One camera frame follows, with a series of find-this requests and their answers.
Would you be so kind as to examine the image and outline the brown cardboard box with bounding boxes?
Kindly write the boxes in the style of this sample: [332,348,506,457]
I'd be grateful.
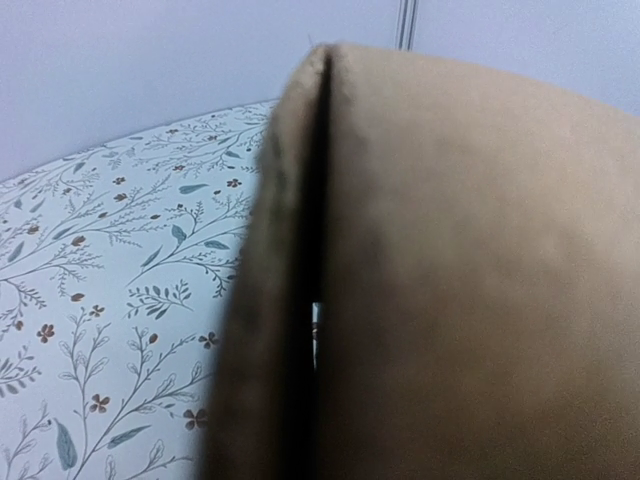
[197,44,639,479]

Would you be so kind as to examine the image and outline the floral patterned table mat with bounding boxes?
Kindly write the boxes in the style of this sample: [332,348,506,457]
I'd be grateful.
[1,101,273,479]

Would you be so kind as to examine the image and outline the right aluminium frame post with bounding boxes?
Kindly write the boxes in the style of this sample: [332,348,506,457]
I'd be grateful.
[394,0,420,51]

